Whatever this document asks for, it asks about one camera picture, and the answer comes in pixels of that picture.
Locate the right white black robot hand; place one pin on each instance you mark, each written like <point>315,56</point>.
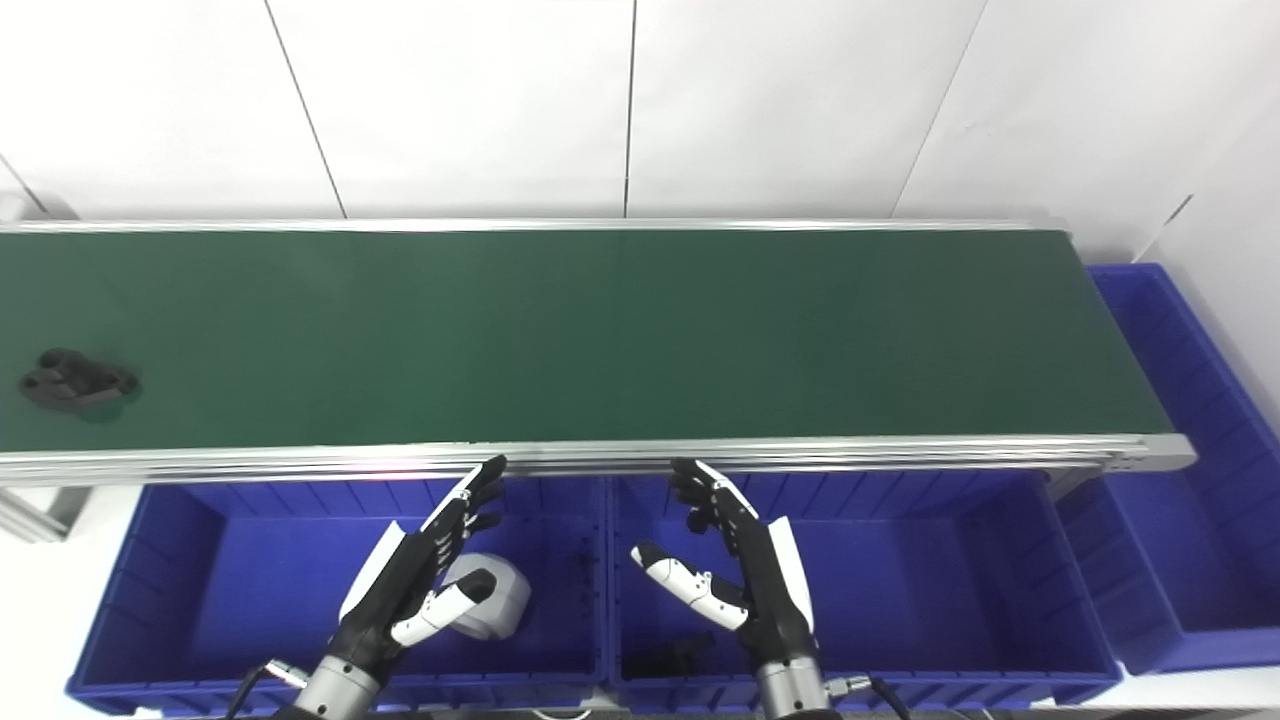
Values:
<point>765,590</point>

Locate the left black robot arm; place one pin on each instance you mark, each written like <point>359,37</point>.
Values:
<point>335,690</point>

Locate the green conveyor belt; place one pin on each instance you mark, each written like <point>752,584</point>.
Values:
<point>600,340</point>
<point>300,462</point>

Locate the black flange part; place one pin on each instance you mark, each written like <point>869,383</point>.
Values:
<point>75,383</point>

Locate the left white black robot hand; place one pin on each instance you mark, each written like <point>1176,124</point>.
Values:
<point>400,580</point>

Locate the blue plastic bin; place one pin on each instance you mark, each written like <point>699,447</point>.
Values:
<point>920,580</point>
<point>1180,560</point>
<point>250,580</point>

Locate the white grey housing part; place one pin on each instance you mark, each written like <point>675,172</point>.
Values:
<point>507,602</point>

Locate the aluminium conveyor leg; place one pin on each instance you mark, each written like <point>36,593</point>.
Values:
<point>40,515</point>

